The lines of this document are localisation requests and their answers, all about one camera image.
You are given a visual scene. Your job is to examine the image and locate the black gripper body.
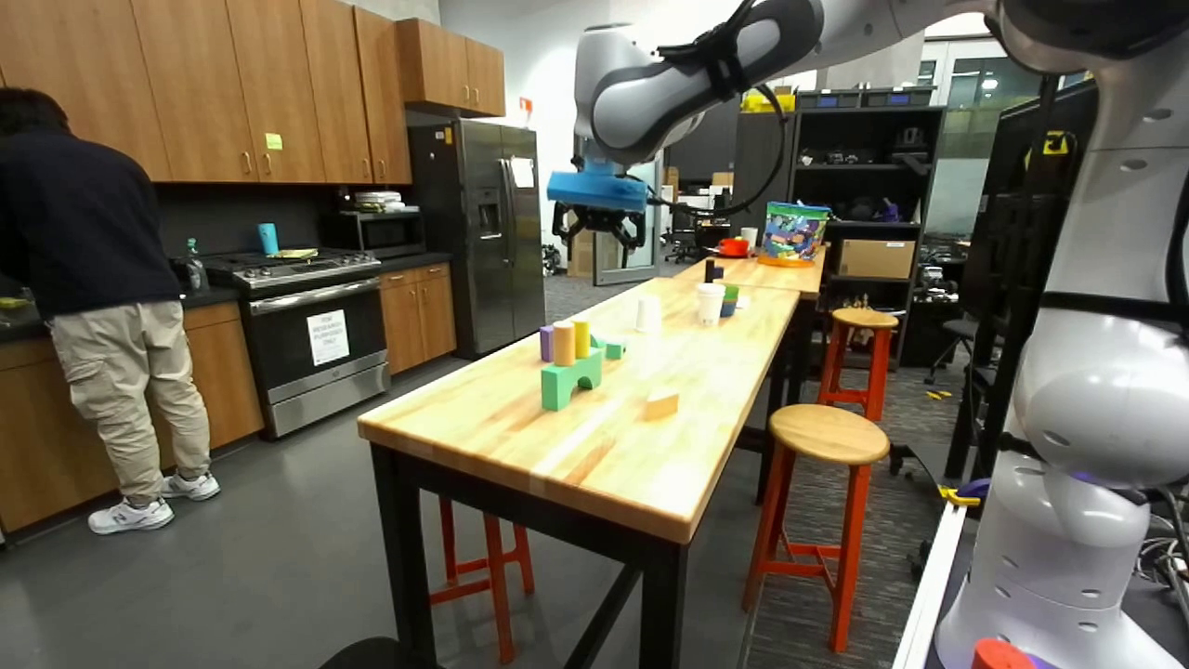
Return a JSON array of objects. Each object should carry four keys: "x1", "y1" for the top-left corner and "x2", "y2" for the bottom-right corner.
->
[{"x1": 555, "y1": 204, "x2": 641, "y2": 249}]

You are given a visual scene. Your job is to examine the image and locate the purple block with hole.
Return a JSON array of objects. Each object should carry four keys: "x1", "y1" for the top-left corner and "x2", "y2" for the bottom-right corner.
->
[{"x1": 537, "y1": 326, "x2": 555, "y2": 364}]

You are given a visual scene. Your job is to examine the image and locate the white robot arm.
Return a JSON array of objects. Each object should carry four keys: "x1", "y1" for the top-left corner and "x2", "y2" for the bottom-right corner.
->
[{"x1": 574, "y1": 0, "x2": 1189, "y2": 669}]

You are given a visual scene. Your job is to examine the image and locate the yellow cylinder block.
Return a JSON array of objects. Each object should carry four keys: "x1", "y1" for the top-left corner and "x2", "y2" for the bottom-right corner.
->
[{"x1": 548, "y1": 323, "x2": 590, "y2": 367}]

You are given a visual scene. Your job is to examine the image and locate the green arch block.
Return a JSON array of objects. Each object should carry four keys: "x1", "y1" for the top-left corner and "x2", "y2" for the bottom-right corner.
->
[{"x1": 537, "y1": 353, "x2": 603, "y2": 411}]

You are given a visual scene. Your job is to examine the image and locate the small orange wooden block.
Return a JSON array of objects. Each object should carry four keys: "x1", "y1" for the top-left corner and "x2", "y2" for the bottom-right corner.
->
[{"x1": 641, "y1": 395, "x2": 681, "y2": 420}]

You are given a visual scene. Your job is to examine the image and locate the white cup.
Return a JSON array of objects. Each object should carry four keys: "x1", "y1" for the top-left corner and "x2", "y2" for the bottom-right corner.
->
[{"x1": 697, "y1": 281, "x2": 725, "y2": 326}]

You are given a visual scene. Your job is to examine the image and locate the stainless steel refrigerator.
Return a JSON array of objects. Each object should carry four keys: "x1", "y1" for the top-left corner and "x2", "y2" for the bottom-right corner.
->
[{"x1": 407, "y1": 119, "x2": 541, "y2": 356}]

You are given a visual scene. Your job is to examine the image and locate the colourful toy box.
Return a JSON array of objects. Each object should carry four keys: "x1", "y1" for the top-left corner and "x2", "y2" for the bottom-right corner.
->
[{"x1": 763, "y1": 202, "x2": 827, "y2": 260}]

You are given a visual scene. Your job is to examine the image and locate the black shelving unit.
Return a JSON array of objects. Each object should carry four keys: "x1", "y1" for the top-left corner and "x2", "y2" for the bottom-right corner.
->
[{"x1": 792, "y1": 89, "x2": 943, "y2": 323}]

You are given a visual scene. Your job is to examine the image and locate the far orange wooden stool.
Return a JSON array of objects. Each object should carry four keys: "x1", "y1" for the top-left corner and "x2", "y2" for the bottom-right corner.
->
[{"x1": 812, "y1": 306, "x2": 904, "y2": 422}]

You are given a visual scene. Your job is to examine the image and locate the orange wooden stool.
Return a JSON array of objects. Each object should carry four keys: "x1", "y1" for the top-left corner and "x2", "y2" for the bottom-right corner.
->
[
  {"x1": 812, "y1": 306, "x2": 904, "y2": 422},
  {"x1": 742, "y1": 404, "x2": 888, "y2": 653}
]

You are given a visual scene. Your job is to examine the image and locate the black microwave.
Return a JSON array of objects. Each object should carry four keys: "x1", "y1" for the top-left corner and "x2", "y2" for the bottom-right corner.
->
[{"x1": 320, "y1": 212, "x2": 423, "y2": 253}]

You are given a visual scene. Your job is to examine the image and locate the stainless steel oven range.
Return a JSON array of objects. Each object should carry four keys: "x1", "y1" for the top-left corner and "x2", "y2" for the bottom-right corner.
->
[{"x1": 211, "y1": 249, "x2": 386, "y2": 439}]

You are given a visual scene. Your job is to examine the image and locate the near orange wooden stool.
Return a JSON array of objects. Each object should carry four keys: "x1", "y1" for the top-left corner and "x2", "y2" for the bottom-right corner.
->
[{"x1": 742, "y1": 404, "x2": 888, "y2": 653}]

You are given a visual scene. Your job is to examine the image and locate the orange stool under table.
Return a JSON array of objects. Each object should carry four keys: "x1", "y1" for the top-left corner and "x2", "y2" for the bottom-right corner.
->
[{"x1": 433, "y1": 497, "x2": 534, "y2": 665}]

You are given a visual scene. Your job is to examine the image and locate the upper wooden cabinets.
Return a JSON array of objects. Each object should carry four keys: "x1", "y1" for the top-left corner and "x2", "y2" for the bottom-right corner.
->
[{"x1": 0, "y1": 0, "x2": 504, "y2": 186}]

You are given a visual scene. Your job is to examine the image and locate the wooden cabinets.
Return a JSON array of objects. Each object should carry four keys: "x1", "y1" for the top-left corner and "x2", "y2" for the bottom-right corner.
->
[
  {"x1": 0, "y1": 263, "x2": 457, "y2": 535},
  {"x1": 0, "y1": 0, "x2": 504, "y2": 186}
]

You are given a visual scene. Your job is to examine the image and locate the person in dark jacket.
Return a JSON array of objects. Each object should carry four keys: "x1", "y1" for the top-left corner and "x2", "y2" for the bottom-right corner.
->
[{"x1": 0, "y1": 89, "x2": 218, "y2": 535}]

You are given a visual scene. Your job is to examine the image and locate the lower wooden cabinets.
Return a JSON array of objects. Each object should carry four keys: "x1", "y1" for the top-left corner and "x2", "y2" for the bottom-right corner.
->
[{"x1": 0, "y1": 263, "x2": 457, "y2": 535}]

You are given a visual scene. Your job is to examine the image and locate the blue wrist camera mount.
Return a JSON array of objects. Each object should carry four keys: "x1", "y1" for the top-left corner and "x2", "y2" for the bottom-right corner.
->
[{"x1": 545, "y1": 170, "x2": 647, "y2": 212}]

